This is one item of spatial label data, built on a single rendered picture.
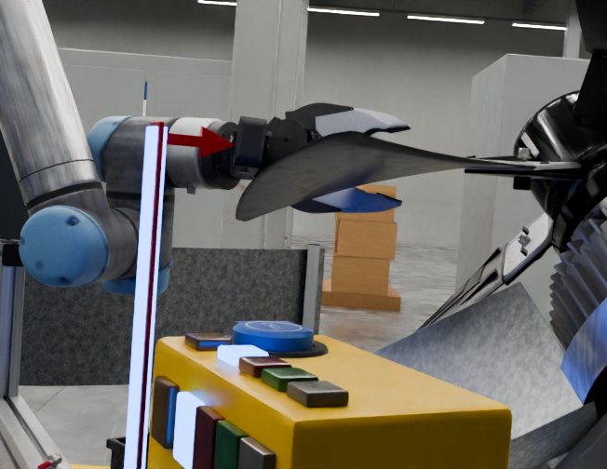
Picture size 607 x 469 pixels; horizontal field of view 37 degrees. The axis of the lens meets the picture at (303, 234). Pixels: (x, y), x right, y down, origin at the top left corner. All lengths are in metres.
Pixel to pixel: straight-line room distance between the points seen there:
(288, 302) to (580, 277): 2.20
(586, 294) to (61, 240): 0.46
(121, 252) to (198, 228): 5.95
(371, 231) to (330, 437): 8.56
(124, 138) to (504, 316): 0.44
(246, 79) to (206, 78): 1.78
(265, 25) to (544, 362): 4.48
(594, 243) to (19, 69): 0.54
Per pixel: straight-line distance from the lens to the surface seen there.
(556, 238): 0.86
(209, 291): 2.72
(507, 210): 6.91
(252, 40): 5.15
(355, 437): 0.33
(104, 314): 2.61
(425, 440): 0.35
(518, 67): 6.98
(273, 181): 0.74
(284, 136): 0.89
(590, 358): 0.73
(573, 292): 0.77
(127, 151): 0.97
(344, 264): 8.90
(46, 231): 0.85
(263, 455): 0.33
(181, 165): 0.94
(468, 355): 0.79
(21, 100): 0.89
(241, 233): 5.09
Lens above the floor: 1.15
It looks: 3 degrees down
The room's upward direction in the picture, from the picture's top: 4 degrees clockwise
